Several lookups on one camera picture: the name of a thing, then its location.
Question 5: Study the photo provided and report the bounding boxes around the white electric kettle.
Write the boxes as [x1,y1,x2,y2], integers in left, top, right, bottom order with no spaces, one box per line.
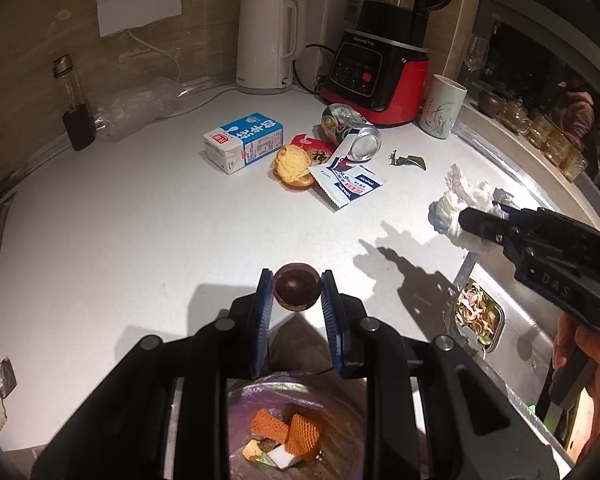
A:
[236,0,308,95]

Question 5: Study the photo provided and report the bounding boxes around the red and black blender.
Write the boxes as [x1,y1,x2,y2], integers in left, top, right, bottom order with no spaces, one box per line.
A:
[320,0,458,128]

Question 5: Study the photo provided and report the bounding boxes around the white foam block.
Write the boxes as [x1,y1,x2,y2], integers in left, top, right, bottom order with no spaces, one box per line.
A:
[270,447,306,472]

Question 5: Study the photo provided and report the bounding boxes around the red snack packet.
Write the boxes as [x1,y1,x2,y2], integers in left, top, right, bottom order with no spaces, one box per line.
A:
[291,134,337,166]

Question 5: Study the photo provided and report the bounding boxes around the metal container of food scraps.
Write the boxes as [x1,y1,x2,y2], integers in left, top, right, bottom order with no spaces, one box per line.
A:
[447,280,511,355]

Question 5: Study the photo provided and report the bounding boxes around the white and blue wipe packet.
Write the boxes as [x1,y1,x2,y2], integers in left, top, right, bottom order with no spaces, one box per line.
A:
[308,152,387,212]

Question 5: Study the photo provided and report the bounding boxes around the white power cable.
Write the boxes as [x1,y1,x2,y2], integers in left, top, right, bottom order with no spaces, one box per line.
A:
[127,30,241,117]

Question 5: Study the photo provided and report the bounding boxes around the dark brown chestnut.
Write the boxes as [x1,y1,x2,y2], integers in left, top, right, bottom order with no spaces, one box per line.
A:
[272,263,322,312]

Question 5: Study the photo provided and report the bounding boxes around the crushed drink can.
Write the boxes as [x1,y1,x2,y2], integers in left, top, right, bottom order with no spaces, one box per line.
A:
[321,103,382,162]

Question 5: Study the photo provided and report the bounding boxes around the bin with purple bag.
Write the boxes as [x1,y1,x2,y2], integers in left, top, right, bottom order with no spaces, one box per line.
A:
[227,372,376,480]

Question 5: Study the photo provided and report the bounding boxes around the yellow bread bun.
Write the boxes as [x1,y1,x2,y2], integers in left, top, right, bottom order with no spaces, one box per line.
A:
[271,144,317,188]

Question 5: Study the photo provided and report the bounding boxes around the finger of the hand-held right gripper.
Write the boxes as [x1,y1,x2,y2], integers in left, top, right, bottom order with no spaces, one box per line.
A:
[459,207,520,254]
[492,201,537,222]

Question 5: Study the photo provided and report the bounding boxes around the green leaf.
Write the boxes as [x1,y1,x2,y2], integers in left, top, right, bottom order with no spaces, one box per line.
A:
[390,152,427,171]

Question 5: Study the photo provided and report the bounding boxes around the silver foil tape piece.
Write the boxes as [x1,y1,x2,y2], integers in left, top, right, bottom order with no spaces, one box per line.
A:
[0,357,19,397]

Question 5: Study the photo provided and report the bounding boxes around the dark small teapot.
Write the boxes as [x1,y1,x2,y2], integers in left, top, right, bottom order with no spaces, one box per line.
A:
[477,91,506,118]

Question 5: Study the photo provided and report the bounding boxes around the row of amber glass cups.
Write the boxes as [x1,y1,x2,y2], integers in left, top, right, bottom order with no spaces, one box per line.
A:
[497,97,590,183]

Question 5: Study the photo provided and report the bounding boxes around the black power cable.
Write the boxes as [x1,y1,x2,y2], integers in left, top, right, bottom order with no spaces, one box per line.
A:
[292,44,338,92]

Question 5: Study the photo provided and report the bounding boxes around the wine glass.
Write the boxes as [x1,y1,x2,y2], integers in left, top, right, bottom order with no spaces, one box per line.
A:
[462,35,490,87]

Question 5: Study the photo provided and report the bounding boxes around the white cup with plant print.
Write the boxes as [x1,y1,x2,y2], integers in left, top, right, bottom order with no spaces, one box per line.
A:
[420,74,467,139]

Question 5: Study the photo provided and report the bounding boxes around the clear plastic bag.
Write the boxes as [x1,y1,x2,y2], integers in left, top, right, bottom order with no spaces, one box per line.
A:
[94,77,186,142]

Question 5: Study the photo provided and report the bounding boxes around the white tissue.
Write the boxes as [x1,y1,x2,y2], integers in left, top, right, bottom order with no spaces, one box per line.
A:
[428,165,516,251]

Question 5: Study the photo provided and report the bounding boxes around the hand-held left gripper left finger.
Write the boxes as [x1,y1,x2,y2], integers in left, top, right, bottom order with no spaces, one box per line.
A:
[30,267,276,480]

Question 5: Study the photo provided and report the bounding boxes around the orange foam fruit net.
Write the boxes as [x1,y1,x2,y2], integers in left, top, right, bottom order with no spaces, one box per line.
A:
[286,412,324,461]
[250,409,290,443]

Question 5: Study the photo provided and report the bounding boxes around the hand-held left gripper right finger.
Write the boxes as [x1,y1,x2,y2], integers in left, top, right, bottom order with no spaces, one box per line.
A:
[321,270,571,480]

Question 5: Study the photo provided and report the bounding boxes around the blue and white milk carton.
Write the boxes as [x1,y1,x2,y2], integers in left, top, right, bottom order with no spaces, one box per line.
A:
[203,112,285,176]

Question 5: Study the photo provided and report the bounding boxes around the white wall socket cover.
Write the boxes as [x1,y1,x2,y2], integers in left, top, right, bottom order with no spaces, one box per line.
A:
[96,0,183,37]

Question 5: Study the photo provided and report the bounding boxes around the glass bottle with dark liquid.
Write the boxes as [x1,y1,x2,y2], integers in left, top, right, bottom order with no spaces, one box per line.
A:
[52,53,96,151]

